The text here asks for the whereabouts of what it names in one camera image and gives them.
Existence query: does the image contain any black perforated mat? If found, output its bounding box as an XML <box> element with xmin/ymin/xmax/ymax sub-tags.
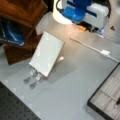
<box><xmin>0</xmin><ymin>82</ymin><xmax>41</xmax><ymax>120</ymax></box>

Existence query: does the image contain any white robot base cylinder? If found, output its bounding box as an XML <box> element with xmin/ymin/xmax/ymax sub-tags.
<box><xmin>53</xmin><ymin>0</ymin><xmax>71</xmax><ymax>25</ymax></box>

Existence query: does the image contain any wooden shelf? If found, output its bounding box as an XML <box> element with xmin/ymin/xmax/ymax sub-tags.
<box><xmin>0</xmin><ymin>0</ymin><xmax>48</xmax><ymax>65</ymax></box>

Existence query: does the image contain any black compartment tray box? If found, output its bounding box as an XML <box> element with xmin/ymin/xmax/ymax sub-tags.
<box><xmin>87</xmin><ymin>63</ymin><xmax>120</xmax><ymax>120</ymax></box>

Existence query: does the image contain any small orange object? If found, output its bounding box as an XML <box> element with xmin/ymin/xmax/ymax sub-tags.
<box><xmin>78</xmin><ymin>27</ymin><xmax>86</xmax><ymax>32</ymax></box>

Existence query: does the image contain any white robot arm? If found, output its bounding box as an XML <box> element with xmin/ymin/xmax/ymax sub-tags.
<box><xmin>61</xmin><ymin>0</ymin><xmax>109</xmax><ymax>29</ymax></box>

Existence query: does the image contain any blue book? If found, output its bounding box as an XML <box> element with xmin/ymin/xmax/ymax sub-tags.
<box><xmin>0</xmin><ymin>17</ymin><xmax>25</xmax><ymax>46</ymax></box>

